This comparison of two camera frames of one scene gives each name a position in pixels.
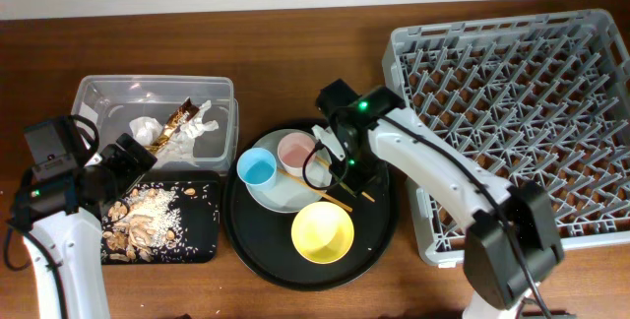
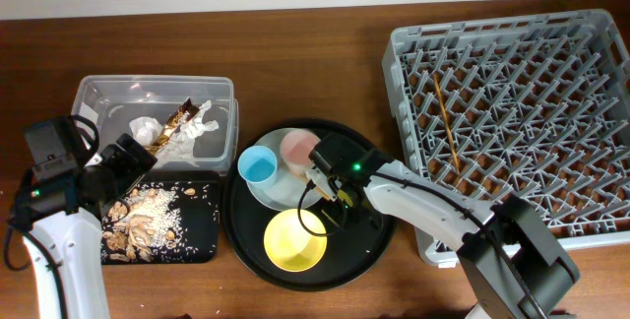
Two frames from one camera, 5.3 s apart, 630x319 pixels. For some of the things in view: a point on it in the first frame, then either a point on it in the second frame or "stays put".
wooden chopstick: [344, 185] → [447, 124]
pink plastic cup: [292, 151] stays put
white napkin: [177, 151] stays put
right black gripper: [354, 182] → [353, 217]
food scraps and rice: [145, 226] stays put
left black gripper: [133, 169] stays put
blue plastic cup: [257, 168] stays put
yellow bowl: [323, 232] → [289, 245]
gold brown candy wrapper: [177, 119] stays put
